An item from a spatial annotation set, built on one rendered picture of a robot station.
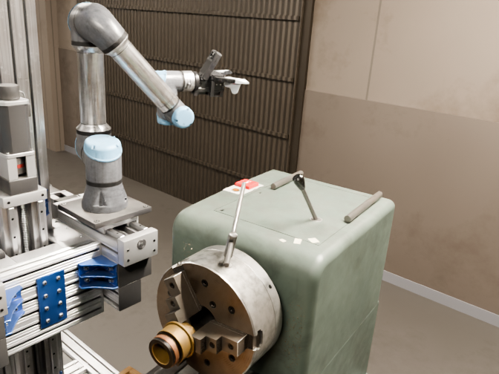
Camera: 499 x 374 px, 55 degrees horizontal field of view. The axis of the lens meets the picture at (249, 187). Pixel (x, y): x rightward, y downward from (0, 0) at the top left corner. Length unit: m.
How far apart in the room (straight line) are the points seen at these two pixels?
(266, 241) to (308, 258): 0.13
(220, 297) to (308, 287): 0.22
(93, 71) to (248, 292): 0.92
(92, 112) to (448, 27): 2.32
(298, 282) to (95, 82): 0.95
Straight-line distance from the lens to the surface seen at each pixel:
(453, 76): 3.32
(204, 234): 1.34
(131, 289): 1.69
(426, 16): 3.39
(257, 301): 1.15
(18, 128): 1.54
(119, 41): 1.56
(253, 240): 1.27
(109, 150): 1.59
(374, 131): 3.54
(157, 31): 4.91
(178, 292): 1.19
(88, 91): 1.70
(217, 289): 1.15
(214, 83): 1.83
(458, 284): 3.60
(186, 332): 1.15
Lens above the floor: 1.80
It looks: 19 degrees down
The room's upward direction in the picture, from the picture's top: 4 degrees clockwise
